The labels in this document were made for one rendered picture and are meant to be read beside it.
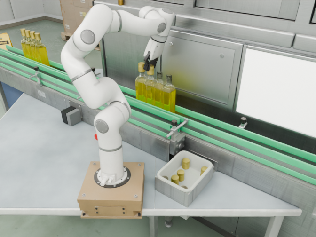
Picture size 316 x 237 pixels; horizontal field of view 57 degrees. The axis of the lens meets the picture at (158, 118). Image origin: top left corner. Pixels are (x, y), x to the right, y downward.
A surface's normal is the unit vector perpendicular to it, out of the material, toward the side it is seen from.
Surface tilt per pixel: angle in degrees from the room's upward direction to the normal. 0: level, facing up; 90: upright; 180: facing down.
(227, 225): 90
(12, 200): 0
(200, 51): 91
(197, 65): 90
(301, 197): 90
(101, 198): 4
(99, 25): 65
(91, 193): 4
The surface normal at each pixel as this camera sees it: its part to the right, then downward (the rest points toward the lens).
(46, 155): 0.00, -0.85
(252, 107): -0.60, 0.43
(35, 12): 0.80, 0.32
